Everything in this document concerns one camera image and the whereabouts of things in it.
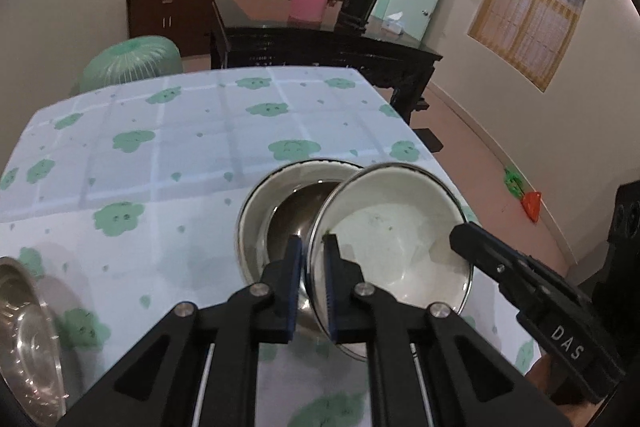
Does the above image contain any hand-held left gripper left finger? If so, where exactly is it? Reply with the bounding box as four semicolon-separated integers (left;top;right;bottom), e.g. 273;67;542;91
57;234;306;427

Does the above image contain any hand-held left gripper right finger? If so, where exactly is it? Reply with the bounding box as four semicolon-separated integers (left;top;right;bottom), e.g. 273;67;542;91
322;234;573;427

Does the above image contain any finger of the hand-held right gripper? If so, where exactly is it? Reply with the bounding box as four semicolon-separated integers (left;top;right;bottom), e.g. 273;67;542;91
449;222;551;303

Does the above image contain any large stainless steel bowl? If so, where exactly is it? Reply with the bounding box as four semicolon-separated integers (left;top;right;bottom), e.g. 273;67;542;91
236;159;368;335

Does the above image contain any large white enamel bowl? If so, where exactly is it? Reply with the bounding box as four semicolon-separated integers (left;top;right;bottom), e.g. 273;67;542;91
306;162;475;360

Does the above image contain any orange toy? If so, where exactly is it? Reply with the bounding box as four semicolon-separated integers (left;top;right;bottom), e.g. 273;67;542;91
520;191;542;224

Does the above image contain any green toy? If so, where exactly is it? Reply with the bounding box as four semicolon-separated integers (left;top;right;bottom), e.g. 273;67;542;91
502;167;526;198

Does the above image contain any blue green printed tablecloth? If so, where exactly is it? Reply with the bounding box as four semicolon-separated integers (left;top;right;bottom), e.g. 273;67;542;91
0;67;543;427

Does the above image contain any dark wooden table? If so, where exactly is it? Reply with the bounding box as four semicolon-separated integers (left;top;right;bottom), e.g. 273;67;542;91
209;0;445;128

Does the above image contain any curtained window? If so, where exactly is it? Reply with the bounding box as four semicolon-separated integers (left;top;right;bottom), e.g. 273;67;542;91
467;0;590;94

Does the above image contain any green striped bag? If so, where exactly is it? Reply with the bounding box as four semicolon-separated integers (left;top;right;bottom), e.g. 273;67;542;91
70;35;185;96

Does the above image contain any small stainless steel bowl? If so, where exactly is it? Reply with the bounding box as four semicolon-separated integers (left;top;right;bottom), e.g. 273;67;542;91
0;256;83;425

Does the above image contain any brown wooden sideboard cabinet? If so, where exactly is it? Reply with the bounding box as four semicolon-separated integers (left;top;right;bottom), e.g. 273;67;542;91
126;0;296;58

